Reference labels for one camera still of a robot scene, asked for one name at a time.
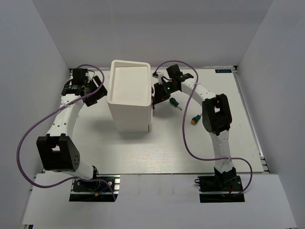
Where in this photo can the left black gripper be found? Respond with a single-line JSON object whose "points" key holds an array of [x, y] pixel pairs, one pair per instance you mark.
{"points": [[100, 94]]}

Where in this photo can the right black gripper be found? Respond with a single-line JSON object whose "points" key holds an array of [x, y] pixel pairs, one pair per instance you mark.
{"points": [[159, 95]]}

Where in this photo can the green stubby flathead screwdriver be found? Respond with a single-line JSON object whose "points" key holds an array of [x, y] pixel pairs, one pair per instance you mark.
{"points": [[174, 102]]}

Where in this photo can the white drawer cabinet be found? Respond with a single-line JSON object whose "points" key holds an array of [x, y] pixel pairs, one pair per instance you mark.
{"points": [[129, 96]]}

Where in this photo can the green orange stubby screwdriver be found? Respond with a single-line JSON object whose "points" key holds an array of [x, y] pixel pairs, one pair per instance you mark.
{"points": [[196, 119]]}

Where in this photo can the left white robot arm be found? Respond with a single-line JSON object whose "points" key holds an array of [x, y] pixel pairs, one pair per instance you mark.
{"points": [[57, 151]]}

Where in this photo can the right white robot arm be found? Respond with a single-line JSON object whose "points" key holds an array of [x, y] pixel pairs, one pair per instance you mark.
{"points": [[216, 116]]}

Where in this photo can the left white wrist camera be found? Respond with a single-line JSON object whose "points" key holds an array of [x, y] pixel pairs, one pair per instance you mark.
{"points": [[90, 74]]}

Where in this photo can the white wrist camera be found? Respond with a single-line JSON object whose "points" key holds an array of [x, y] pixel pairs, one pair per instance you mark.
{"points": [[90, 74], [159, 76]]}

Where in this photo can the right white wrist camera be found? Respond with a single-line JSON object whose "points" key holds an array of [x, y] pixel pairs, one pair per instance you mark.
{"points": [[159, 76]]}

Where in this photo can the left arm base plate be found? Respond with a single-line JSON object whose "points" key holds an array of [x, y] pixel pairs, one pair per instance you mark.
{"points": [[97, 191]]}

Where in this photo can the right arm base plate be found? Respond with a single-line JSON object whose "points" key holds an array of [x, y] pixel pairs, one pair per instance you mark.
{"points": [[211, 192]]}

